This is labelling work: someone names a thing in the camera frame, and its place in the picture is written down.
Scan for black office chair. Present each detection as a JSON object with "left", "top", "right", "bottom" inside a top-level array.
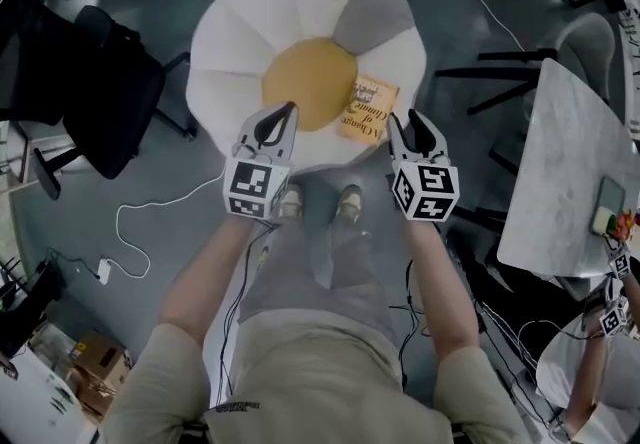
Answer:
[{"left": 0, "top": 0, "right": 197, "bottom": 202}]

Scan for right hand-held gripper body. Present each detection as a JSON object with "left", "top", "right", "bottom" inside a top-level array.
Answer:
[{"left": 390, "top": 151, "right": 461, "bottom": 223}]

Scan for brown cardboard box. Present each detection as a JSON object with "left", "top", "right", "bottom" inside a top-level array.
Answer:
[{"left": 71, "top": 330, "right": 134, "bottom": 416}]

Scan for white charger cable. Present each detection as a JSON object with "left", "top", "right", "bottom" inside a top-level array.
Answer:
[{"left": 114, "top": 162, "right": 227, "bottom": 279}]

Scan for person's grey shorts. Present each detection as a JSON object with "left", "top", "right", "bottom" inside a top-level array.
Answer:
[{"left": 237, "top": 217, "right": 401, "bottom": 348}]

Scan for black metal table frame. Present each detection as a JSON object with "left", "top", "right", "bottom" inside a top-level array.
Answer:
[{"left": 433, "top": 47, "right": 560, "bottom": 117}]

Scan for orange flower bunch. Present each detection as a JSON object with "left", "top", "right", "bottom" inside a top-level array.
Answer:
[{"left": 605, "top": 210, "right": 640, "bottom": 241}]

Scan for person's left forearm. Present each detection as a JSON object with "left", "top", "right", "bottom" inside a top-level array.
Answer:
[{"left": 158, "top": 215, "right": 257, "bottom": 351}]

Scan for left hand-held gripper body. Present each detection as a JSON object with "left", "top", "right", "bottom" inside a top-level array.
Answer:
[{"left": 223, "top": 142, "right": 294, "bottom": 221}]

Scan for green phone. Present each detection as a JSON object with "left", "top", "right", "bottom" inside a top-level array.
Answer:
[{"left": 591, "top": 175, "right": 628, "bottom": 236}]

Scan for person's beige shirt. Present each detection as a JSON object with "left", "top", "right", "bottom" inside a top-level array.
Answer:
[{"left": 98, "top": 309, "right": 532, "bottom": 444}]

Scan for person's left shoe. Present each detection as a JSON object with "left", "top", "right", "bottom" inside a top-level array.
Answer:
[{"left": 278, "top": 183, "right": 305, "bottom": 224}]

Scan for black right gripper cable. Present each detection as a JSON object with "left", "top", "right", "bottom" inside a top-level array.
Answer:
[{"left": 388, "top": 256, "right": 432, "bottom": 391}]

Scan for white power adapter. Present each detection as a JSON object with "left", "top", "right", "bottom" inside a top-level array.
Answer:
[{"left": 96, "top": 256, "right": 115, "bottom": 286}]

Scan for white egg-shaped cushion seat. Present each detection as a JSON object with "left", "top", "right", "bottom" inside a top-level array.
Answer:
[{"left": 184, "top": 0, "right": 428, "bottom": 179}]

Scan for person's right shoe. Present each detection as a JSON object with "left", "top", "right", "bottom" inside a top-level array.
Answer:
[{"left": 335, "top": 183, "right": 364, "bottom": 227}]

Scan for grey shell chair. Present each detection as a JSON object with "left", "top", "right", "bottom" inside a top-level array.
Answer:
[{"left": 541, "top": 13, "right": 617, "bottom": 106}]

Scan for person's shoe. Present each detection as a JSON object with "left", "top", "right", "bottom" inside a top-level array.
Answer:
[
  {"left": 335, "top": 183, "right": 364, "bottom": 227},
  {"left": 278, "top": 183, "right": 305, "bottom": 224}
]

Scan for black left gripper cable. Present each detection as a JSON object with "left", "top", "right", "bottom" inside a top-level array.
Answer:
[{"left": 217, "top": 217, "right": 282, "bottom": 408}]

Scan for yellow book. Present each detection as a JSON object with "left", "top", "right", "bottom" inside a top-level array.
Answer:
[{"left": 336, "top": 74, "right": 402, "bottom": 146}]

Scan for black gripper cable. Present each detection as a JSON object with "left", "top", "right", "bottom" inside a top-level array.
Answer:
[
  {"left": 217, "top": 217, "right": 282, "bottom": 408},
  {"left": 388, "top": 256, "right": 432, "bottom": 391}
]

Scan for grey marble table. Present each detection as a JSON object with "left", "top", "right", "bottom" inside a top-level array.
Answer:
[{"left": 496, "top": 56, "right": 640, "bottom": 279}]

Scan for white round table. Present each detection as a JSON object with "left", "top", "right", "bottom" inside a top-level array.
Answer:
[{"left": 536, "top": 314, "right": 640, "bottom": 416}]

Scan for person's right forearm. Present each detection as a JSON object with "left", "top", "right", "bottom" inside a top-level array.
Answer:
[{"left": 399, "top": 217, "right": 482, "bottom": 366}]

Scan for another person's forearm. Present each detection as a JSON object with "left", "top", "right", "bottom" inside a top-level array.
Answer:
[{"left": 562, "top": 329, "right": 610, "bottom": 441}]

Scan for white desk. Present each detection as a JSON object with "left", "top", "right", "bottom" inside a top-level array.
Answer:
[{"left": 0, "top": 345, "right": 101, "bottom": 444}]

